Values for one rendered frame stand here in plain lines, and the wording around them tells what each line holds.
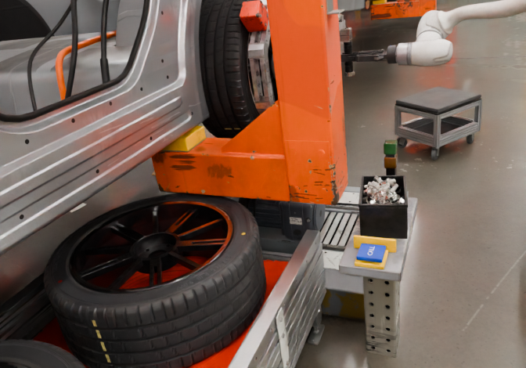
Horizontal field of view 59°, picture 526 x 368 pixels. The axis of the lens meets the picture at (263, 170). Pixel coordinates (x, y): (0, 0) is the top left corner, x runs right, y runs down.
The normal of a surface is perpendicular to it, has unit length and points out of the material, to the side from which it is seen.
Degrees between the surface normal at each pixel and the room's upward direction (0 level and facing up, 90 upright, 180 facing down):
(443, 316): 0
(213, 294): 90
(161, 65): 90
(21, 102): 80
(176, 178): 90
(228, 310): 90
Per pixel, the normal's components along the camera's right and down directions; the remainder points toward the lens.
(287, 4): -0.38, 0.42
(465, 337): -0.13, -0.91
